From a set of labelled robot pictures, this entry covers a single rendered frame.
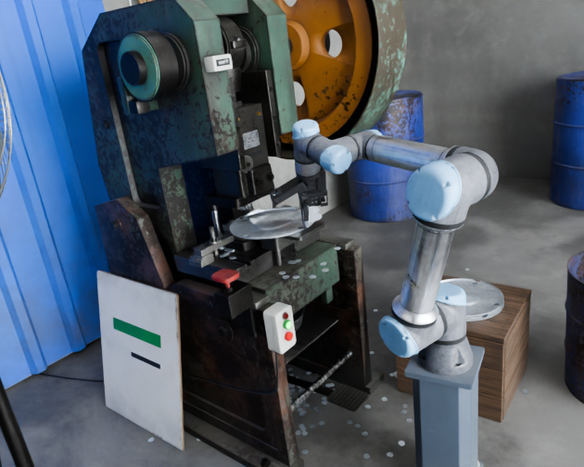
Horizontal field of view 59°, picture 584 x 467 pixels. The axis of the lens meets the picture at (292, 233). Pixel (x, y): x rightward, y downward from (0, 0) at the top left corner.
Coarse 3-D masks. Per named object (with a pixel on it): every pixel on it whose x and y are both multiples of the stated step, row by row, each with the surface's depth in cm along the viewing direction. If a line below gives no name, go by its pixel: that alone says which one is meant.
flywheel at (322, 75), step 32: (320, 0) 175; (352, 0) 164; (288, 32) 184; (320, 32) 180; (352, 32) 172; (320, 64) 184; (352, 64) 176; (320, 96) 189; (352, 96) 176; (320, 128) 190
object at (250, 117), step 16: (240, 112) 162; (256, 112) 168; (240, 128) 163; (256, 128) 169; (256, 144) 170; (256, 160) 171; (224, 176) 170; (240, 176) 166; (256, 176) 167; (272, 176) 171; (224, 192) 173; (240, 192) 168; (256, 192) 168
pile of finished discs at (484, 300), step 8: (448, 280) 208; (456, 280) 208; (464, 280) 207; (472, 280) 206; (464, 288) 201; (472, 288) 200; (480, 288) 199; (488, 288) 199; (496, 288) 198; (472, 296) 194; (480, 296) 194; (488, 296) 194; (496, 296) 193; (472, 304) 189; (480, 304) 189; (488, 304) 188; (496, 304) 189; (472, 312) 184; (480, 312) 183; (488, 312) 182; (496, 312) 185; (472, 320) 182; (480, 320) 182
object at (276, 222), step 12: (252, 216) 184; (264, 216) 182; (276, 216) 179; (288, 216) 179; (300, 216) 178; (240, 228) 174; (252, 228) 172; (264, 228) 170; (276, 228) 169; (288, 228) 168
